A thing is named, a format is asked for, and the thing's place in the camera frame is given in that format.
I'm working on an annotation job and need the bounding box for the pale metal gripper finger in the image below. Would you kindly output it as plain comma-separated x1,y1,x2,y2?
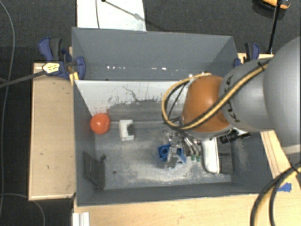
171,147,179,169
164,148,172,169

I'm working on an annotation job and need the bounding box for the blue plastic block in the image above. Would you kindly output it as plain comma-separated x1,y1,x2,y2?
157,144,187,164

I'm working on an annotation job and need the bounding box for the white brush with black bristles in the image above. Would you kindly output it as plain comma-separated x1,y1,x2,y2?
201,137,234,175

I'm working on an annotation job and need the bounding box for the black flat grid plate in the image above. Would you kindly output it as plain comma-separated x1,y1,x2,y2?
82,150,107,192

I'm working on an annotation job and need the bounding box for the orange ball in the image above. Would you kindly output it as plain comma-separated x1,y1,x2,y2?
89,113,111,135

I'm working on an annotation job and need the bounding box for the grey metal bin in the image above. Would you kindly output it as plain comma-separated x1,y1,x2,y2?
70,26,275,207

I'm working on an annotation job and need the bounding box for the pale wood board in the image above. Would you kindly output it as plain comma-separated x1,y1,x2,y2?
28,62,77,201

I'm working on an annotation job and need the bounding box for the black cylinder on white bracket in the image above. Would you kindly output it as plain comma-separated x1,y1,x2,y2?
219,129,251,145

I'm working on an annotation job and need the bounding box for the white plastic bracket block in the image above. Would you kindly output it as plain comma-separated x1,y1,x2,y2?
119,119,135,142

